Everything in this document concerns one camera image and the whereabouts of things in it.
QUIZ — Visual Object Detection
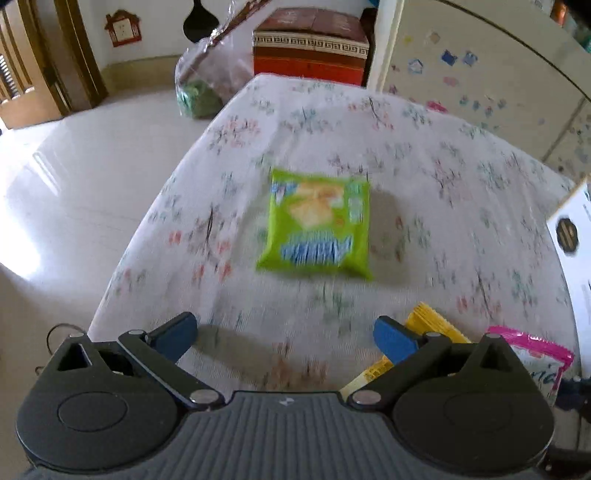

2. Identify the cardboard box with white flap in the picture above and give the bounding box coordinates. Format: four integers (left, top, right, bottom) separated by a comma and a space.
545, 178, 591, 334

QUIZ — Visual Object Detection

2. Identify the black hanging utensil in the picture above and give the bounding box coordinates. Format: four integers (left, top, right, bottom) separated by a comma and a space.
183, 0, 219, 44

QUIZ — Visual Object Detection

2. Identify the pink and white snack packet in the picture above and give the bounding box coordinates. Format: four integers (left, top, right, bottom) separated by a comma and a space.
487, 326, 575, 408

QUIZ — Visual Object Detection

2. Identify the clear plastic bag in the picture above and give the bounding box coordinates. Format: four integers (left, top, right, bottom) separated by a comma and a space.
174, 13, 260, 121

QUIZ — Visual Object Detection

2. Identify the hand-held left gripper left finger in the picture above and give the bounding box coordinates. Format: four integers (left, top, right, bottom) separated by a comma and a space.
44, 311, 227, 409

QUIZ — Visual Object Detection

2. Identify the small yellow snack packet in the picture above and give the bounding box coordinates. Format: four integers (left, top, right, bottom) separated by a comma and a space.
339, 302, 472, 400

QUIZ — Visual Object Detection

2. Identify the red and brown box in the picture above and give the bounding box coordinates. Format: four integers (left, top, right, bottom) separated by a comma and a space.
252, 8, 370, 87

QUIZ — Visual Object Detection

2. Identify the wooden door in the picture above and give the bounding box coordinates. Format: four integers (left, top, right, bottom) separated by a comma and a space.
0, 0, 110, 131

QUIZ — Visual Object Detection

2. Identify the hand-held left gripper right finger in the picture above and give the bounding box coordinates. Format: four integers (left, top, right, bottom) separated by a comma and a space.
346, 316, 532, 409

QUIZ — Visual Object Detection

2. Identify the floral tablecloth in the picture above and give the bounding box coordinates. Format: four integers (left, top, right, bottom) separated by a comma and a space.
87, 72, 583, 400

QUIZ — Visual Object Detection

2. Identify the green snack packet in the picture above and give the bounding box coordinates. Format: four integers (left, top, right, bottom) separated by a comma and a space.
256, 168, 373, 281

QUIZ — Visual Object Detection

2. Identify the white cabinet with stickers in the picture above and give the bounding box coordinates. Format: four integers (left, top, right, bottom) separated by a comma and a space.
378, 0, 591, 186

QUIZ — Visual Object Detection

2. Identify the house-shaped wall socket sticker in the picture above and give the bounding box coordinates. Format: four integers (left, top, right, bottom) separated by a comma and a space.
103, 8, 141, 47

